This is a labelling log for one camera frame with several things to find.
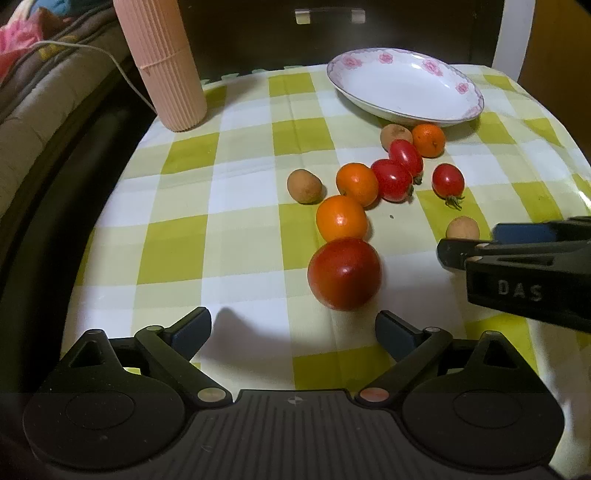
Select dark wooden cabinet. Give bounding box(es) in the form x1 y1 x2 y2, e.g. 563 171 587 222
179 0 505 80

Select red cherry tomato with stem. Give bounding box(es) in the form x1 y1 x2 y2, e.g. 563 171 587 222
432 163 465 210

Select orange mandarin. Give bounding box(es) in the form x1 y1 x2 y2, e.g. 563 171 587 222
335 163 379 208
412 123 446 158
315 195 369 242

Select silver drawer handle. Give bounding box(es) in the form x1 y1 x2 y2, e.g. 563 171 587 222
294 7 367 25

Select pink floral cloth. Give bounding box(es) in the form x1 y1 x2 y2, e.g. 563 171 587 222
0 19 42 79

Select brown longan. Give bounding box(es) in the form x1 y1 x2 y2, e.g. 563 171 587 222
446 216 480 240
287 169 324 204
380 123 413 152

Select blue cloth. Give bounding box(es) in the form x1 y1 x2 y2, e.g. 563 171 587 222
27 0 115 19

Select white floral ceramic plate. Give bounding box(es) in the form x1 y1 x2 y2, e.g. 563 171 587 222
327 47 485 127

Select large red tomato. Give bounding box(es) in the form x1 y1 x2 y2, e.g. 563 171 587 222
308 238 382 311

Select pink ribbed cylindrical container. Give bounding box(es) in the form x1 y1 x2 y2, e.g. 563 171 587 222
113 0 207 132

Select white cable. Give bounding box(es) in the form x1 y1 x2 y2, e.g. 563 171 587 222
0 39 158 115

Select green white checkered tablecloth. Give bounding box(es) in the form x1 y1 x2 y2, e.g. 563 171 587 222
62 66 590 477

